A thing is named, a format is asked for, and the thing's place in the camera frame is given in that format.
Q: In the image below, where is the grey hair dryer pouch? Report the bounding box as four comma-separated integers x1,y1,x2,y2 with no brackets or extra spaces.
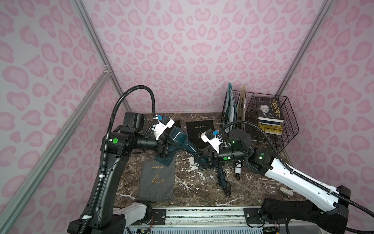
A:
138,160,175,202

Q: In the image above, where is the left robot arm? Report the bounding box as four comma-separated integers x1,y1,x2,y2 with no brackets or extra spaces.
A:
67,85,165,234

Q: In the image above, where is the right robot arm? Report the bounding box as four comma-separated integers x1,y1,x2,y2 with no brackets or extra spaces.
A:
201,121,374,234

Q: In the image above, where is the white hair dryer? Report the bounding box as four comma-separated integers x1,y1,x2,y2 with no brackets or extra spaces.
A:
234,160,243,180

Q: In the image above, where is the plain black pouch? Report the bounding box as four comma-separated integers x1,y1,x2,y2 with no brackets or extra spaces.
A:
172,120,182,131

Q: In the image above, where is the black pouch gold print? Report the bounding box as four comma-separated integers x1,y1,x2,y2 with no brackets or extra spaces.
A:
186,120,214,149

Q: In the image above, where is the yellow striped book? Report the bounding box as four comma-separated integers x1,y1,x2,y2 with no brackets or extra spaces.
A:
258,120,283,136

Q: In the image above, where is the book with portrait cover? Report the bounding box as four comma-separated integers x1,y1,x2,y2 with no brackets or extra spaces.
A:
256,97,284,123

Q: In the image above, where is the white eraser block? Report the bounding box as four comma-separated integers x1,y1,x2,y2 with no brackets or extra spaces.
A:
279,187,294,197

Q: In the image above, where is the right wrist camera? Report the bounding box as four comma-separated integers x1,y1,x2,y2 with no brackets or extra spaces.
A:
201,129,223,154

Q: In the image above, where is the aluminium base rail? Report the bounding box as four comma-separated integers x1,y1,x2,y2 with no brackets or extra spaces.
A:
122,205,334,234

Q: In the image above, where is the black wire basket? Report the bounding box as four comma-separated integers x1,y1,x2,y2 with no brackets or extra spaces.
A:
221,88,299,152

